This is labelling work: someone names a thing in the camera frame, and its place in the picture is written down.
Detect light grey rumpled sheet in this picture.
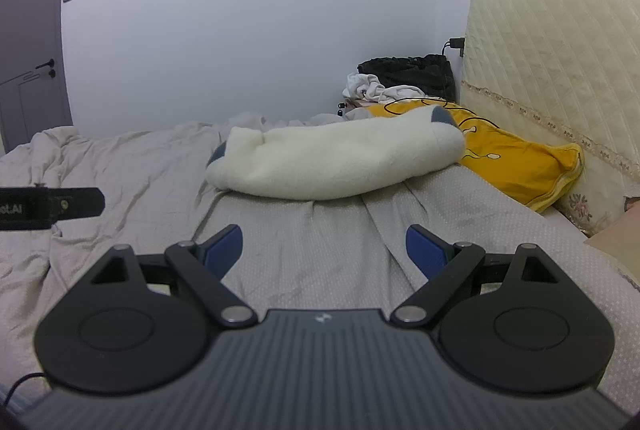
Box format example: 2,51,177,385
0,113,346,406

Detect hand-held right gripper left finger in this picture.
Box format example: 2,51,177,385
87,224,258,330

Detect floral cream pillow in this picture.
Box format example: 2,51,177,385
557,177,640,237

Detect yellow pillow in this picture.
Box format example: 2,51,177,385
365,99,585,213

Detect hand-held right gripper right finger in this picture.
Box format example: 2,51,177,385
391,223,563,330

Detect tan cloth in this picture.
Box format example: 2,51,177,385
585,209,640,283

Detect grey dotted blanket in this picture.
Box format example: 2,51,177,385
197,160,640,403

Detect cream blue-striped sweater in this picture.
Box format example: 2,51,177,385
206,105,467,201

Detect white crumpled cloth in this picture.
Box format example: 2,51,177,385
342,71,427,107

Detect thin black cable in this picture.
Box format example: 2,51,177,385
0,373,47,408

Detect cream quilted headboard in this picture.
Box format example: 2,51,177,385
459,0,640,191

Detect grey door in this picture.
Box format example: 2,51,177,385
0,0,76,154

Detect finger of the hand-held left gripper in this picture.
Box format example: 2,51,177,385
49,187,106,223

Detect black fuzzy cloth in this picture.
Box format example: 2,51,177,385
357,54,457,104

